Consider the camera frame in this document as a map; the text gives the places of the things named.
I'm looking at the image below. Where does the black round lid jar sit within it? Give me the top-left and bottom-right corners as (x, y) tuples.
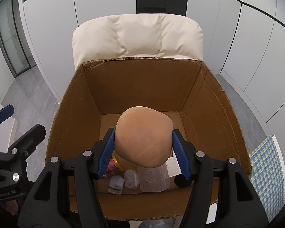
(174, 174), (192, 188)

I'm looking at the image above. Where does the white sock with black stripes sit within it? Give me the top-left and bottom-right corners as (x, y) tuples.
(108, 175), (124, 195)

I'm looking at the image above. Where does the small white carton box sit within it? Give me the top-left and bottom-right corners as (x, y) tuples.
(166, 156), (182, 178)

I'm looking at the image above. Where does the red gold tin can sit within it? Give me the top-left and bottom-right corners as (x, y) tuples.
(102, 152), (124, 179)

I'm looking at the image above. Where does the translucent plastic case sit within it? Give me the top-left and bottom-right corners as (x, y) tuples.
(137, 164), (171, 192)

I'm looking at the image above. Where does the tan beige sponge puff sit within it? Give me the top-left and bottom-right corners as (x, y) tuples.
(115, 106), (173, 168)

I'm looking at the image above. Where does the operator left hand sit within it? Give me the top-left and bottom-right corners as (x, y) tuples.
(0, 200), (19, 216)

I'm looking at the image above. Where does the blue yellow checkered tablecloth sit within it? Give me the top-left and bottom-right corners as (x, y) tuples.
(248, 136), (285, 222)

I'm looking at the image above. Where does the brown cardboard box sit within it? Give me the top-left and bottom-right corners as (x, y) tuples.
(46, 58), (251, 174)

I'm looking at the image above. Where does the cream padded armchair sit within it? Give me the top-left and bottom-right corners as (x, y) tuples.
(72, 13), (203, 68)

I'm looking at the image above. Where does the glass door with dark frame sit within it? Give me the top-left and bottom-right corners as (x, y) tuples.
(0, 0), (36, 77)

